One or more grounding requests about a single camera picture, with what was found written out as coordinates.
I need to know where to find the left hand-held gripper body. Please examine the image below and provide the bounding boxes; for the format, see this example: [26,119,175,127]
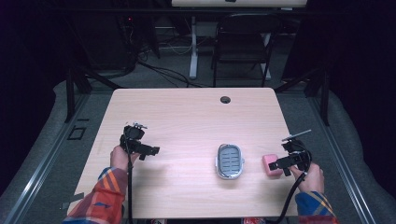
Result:
[120,121,149,155]

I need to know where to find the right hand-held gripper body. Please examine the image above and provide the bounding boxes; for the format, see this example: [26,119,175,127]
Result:
[281,129,313,165]

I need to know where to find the pink soap bar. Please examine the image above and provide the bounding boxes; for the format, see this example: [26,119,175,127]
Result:
[261,153,285,178]

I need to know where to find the grey oval soap dish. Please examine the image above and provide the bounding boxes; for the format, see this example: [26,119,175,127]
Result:
[215,143,246,181]

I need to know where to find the person's left hand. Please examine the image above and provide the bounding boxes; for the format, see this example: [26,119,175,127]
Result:
[109,145,141,173]

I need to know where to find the person's right hand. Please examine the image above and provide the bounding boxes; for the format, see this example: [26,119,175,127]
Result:
[289,161,326,195]

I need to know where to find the red and white packet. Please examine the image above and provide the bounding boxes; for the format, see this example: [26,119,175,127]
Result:
[241,217,267,224]

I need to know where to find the black metal stand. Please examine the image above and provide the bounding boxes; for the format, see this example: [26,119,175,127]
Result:
[273,65,332,127]
[63,65,123,124]

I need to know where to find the white desk leg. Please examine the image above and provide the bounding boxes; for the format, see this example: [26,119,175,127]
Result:
[262,32,273,81]
[189,15,200,80]

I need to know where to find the dark equipment with red light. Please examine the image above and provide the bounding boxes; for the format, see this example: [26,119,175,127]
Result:
[74,11,138,71]

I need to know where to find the black folding chair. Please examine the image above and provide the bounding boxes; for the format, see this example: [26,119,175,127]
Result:
[210,12,283,89]

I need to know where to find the white desk top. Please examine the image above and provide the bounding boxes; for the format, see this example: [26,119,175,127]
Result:
[171,0,308,8]

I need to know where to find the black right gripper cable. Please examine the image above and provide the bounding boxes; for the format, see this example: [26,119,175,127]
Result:
[268,141,313,224]

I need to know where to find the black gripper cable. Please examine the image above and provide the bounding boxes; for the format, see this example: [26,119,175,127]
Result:
[268,141,313,224]
[125,133,135,224]

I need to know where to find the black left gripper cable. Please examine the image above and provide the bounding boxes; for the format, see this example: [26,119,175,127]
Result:
[125,133,135,224]

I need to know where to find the aluminium floor rail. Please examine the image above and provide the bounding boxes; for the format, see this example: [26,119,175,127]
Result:
[306,95,378,224]
[0,92,92,224]

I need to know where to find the black floor cables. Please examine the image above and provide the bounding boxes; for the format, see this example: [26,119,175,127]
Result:
[135,43,213,89]

